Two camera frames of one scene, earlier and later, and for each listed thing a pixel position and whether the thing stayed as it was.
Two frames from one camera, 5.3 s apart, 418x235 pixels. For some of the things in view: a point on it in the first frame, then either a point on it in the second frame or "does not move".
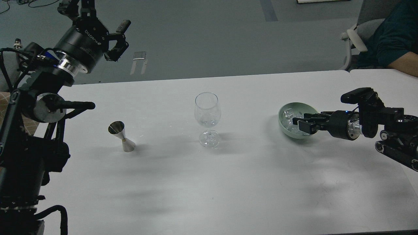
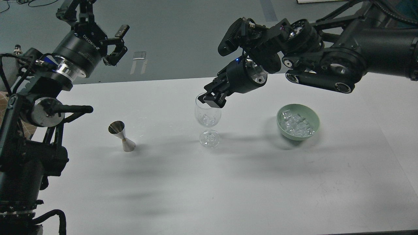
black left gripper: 85,43 does not move
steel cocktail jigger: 117,128 does not move
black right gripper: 343,124 → 241,76
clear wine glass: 207,113 does not move
